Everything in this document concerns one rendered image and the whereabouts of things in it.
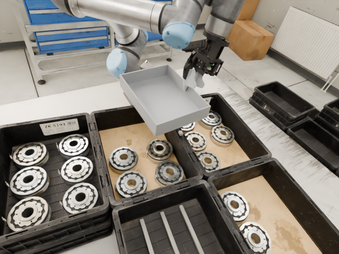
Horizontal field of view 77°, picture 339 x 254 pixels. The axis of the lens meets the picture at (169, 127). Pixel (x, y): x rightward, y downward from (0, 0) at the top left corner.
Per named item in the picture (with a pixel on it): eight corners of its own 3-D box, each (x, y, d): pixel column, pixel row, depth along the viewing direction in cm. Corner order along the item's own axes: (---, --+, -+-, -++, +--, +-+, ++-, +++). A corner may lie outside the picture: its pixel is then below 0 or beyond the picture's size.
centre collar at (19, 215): (18, 208, 61) (17, 207, 60) (37, 202, 63) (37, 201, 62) (17, 225, 58) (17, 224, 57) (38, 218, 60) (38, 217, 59)
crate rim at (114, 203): (90, 116, 84) (89, 111, 82) (160, 104, 94) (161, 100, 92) (111, 211, 59) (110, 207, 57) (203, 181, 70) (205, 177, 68)
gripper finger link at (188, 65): (182, 79, 71) (192, 55, 66) (179, 77, 72) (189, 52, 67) (191, 79, 74) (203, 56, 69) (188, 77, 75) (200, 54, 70)
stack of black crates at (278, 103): (234, 125, 206) (253, 86, 174) (255, 117, 220) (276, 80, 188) (266, 155, 184) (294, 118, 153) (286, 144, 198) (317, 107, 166)
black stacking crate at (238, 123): (159, 120, 101) (161, 102, 93) (211, 110, 111) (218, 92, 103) (196, 194, 77) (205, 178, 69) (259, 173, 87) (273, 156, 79)
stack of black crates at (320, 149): (266, 155, 185) (287, 128, 160) (287, 144, 198) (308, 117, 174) (306, 193, 163) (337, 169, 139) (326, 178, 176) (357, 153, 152)
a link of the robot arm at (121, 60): (119, 83, 110) (99, 70, 99) (128, 60, 112) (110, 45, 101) (135, 85, 104) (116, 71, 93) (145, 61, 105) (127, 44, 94)
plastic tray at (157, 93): (120, 86, 78) (119, 74, 74) (166, 74, 86) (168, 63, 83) (155, 136, 63) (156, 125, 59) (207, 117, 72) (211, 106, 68)
